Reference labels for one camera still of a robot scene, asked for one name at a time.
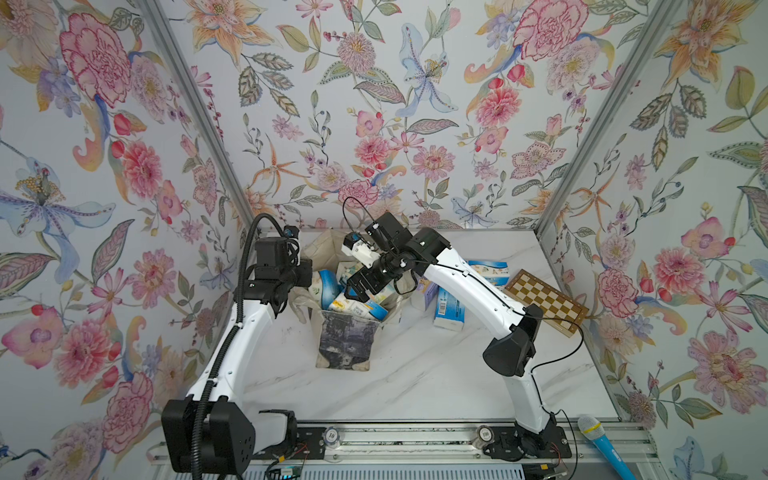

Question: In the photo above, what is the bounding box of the cream canvas tote bag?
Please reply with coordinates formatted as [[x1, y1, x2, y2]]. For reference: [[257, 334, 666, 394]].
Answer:
[[289, 230, 415, 372]]

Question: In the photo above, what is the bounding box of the blue tissue pack edge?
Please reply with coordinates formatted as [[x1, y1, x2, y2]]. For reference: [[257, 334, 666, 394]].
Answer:
[[433, 287, 465, 332]]

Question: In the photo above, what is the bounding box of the blue white floral tissue pack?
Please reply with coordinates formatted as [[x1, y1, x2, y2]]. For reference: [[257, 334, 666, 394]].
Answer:
[[468, 260, 510, 288]]

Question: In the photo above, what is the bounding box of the green cartoon tissue pack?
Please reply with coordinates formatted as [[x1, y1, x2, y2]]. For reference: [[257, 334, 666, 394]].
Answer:
[[336, 261, 399, 303]]

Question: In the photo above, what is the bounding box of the orange blue tissue pack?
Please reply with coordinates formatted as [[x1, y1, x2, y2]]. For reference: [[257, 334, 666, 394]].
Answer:
[[329, 293, 389, 321]]

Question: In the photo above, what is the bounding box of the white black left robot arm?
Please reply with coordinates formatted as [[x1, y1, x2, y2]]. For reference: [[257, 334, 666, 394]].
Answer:
[[161, 261, 312, 479]]

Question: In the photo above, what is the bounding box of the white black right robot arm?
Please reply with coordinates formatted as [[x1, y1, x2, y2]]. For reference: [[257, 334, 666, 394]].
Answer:
[[341, 213, 556, 443]]

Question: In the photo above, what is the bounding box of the purple tissue pack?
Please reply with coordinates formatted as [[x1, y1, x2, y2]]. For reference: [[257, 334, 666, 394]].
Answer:
[[410, 278, 439, 311]]

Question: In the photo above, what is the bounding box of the wooden chess board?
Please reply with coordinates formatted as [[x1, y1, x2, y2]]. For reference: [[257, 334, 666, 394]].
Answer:
[[503, 270, 588, 337]]

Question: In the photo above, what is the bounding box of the blue microphone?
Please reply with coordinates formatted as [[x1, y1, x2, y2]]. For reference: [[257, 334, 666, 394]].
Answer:
[[578, 415, 636, 480]]

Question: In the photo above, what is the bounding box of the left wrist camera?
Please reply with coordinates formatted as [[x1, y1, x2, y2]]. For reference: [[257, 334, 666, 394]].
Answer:
[[282, 225, 301, 257]]

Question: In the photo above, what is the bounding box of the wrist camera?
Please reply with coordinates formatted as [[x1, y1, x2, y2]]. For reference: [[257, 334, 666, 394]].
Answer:
[[341, 232, 380, 268], [282, 225, 301, 257]]

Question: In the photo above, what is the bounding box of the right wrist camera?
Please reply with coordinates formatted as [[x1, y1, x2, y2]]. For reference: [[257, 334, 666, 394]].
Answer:
[[341, 232, 380, 268]]

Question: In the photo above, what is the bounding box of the black corrugated cable conduit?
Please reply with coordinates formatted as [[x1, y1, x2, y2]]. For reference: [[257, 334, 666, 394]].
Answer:
[[190, 212, 286, 480]]

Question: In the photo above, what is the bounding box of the metal base rail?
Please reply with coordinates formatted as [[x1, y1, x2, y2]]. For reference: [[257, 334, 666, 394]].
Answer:
[[149, 419, 667, 480]]

